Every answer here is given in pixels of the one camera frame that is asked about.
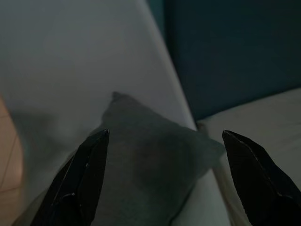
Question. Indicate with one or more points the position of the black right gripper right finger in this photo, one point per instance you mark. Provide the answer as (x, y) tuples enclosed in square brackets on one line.
[(263, 188)]

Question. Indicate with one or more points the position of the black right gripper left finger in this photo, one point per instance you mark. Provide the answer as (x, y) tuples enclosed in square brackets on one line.
[(77, 183)]

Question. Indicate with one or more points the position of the dark bed headboard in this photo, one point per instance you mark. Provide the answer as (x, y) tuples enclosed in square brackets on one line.
[(235, 58)]

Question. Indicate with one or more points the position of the pink dotted pillow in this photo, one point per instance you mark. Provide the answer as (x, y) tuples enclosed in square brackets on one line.
[(145, 164)]

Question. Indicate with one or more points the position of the cream sheeted bed mattress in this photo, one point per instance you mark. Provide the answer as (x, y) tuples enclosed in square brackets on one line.
[(258, 117)]

